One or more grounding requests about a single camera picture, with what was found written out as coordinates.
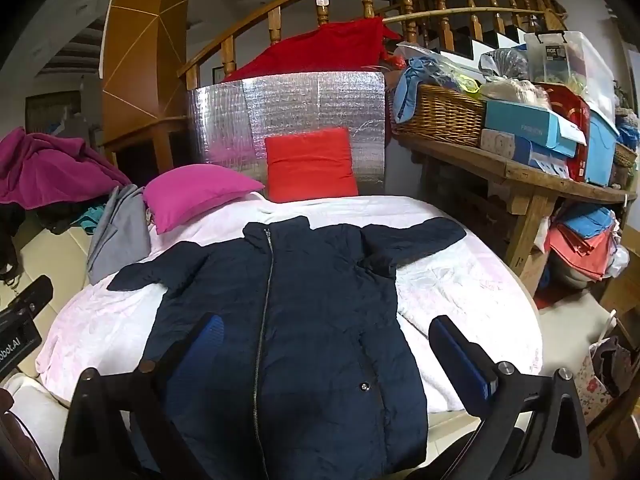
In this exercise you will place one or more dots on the wooden column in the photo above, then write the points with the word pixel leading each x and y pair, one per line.
pixel 140 60

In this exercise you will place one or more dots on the navy padded jacket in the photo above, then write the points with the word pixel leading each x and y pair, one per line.
pixel 310 335

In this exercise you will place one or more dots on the magenta fleece garment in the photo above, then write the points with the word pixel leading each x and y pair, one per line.
pixel 45 170

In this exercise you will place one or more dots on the pale pink blanket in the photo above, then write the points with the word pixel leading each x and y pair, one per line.
pixel 450 280

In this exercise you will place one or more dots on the blue plastic bin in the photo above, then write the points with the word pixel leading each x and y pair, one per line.
pixel 600 150

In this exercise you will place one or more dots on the staircase with white risers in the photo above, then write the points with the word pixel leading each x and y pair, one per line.
pixel 480 45

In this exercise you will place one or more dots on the teal cloth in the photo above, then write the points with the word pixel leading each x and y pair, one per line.
pixel 92 217

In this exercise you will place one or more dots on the silver foil insulation panel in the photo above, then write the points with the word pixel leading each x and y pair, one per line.
pixel 280 105

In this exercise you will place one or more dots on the wooden side table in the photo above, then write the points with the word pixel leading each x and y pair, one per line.
pixel 530 180

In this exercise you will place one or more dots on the floral paper bag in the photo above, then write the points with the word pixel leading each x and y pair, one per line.
pixel 590 385

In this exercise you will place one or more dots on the blue and white cardboard box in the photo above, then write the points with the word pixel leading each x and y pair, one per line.
pixel 505 145

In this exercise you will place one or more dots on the small wicker basket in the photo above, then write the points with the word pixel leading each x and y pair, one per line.
pixel 625 155

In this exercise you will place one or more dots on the wooden stair railing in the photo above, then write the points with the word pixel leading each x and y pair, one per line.
pixel 229 57

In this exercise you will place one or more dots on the red pillow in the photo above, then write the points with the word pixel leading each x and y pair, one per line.
pixel 310 165

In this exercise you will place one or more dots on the yellow green plastic item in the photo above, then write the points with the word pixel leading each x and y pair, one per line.
pixel 467 85

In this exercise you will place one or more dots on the grey cloth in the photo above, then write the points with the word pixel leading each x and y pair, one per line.
pixel 120 235

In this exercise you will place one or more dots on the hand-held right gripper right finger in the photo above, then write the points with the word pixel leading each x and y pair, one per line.
pixel 457 360

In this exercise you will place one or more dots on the black garment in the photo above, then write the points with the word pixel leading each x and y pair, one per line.
pixel 55 217

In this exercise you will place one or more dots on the red bag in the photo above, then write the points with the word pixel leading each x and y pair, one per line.
pixel 570 105

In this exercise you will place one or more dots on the grey plastic bag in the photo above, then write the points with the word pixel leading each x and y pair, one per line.
pixel 505 65

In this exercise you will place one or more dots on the large wicker basket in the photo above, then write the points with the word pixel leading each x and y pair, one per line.
pixel 440 115

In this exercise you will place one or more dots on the blue cloth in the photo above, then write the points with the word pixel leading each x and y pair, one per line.
pixel 405 95

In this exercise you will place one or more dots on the beige patterned cloth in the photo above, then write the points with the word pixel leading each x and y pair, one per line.
pixel 149 217

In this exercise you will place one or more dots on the cream leather sofa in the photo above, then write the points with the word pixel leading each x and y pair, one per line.
pixel 60 260

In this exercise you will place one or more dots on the teal cardboard box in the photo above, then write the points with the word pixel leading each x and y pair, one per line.
pixel 525 125

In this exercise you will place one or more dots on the red cloth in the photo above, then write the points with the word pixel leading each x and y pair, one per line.
pixel 320 50

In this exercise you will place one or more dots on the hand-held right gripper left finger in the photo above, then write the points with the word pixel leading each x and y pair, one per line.
pixel 207 340

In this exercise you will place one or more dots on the stack of folded cloths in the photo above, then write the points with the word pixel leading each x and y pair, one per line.
pixel 580 245

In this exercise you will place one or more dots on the clear plastic storage box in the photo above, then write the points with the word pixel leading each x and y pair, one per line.
pixel 585 65

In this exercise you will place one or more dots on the magenta pillow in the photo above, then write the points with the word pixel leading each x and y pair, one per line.
pixel 195 195

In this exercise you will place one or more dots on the clear bag with beige contents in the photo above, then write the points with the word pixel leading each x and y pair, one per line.
pixel 515 92

